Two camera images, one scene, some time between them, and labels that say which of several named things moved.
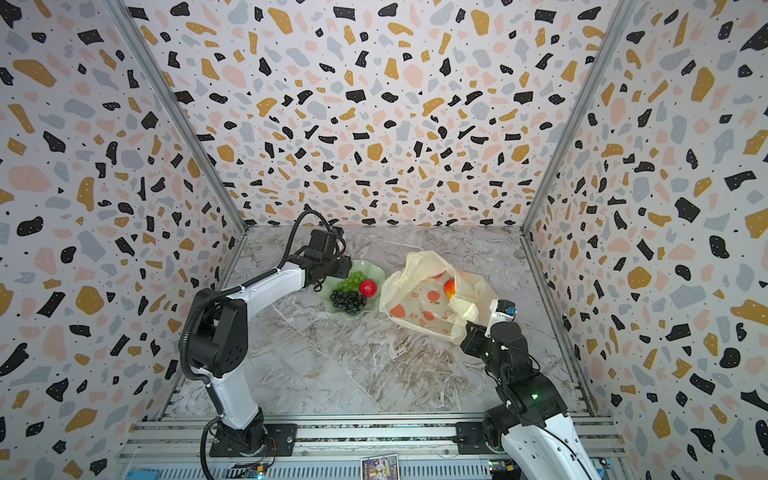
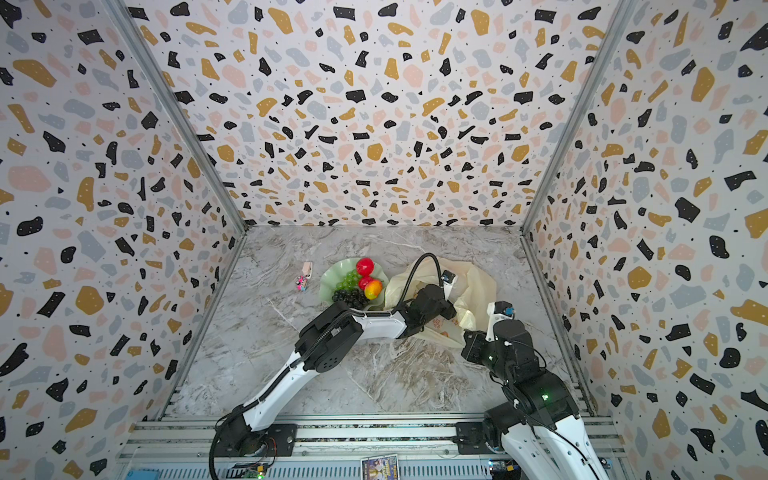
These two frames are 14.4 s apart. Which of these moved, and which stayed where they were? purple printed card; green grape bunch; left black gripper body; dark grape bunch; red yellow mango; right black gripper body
Moved: left black gripper body; red yellow mango
Stayed: purple printed card; right black gripper body; dark grape bunch; green grape bunch
